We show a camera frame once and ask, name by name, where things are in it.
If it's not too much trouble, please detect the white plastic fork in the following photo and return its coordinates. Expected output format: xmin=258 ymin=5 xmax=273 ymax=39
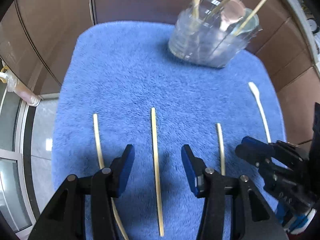
xmin=248 ymin=82 xmax=271 ymax=143

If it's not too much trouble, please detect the pink white ceramic spoon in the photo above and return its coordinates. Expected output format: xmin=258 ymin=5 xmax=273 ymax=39
xmin=220 ymin=0 xmax=246 ymax=31

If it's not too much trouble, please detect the blue gloved right hand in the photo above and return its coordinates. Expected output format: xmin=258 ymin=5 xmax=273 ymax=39
xmin=275 ymin=202 xmax=317 ymax=235

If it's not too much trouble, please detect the blue towel mat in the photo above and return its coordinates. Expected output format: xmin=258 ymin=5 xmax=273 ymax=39
xmin=52 ymin=22 xmax=286 ymax=239

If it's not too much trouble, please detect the sliding glass door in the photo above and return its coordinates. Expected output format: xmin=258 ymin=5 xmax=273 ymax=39
xmin=1 ymin=83 xmax=40 ymax=239

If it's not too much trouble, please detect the clear utensil holder with rack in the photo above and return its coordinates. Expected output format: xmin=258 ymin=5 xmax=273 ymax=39
xmin=168 ymin=0 xmax=253 ymax=68

